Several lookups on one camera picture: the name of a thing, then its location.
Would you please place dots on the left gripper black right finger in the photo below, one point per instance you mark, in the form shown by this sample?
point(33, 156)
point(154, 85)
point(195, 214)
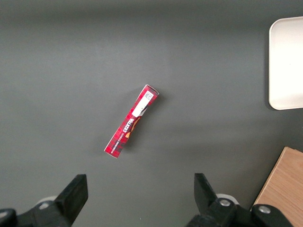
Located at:
point(208, 205)

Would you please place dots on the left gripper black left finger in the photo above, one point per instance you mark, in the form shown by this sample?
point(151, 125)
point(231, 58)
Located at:
point(66, 201)

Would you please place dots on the wooden drawer cabinet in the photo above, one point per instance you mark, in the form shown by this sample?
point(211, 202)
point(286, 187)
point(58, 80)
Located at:
point(286, 184)

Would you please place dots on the red tartan shortbread box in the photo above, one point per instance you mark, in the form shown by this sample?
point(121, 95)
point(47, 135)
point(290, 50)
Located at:
point(129, 125)

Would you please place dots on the cream plastic tray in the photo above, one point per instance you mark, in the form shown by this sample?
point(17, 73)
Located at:
point(288, 63)

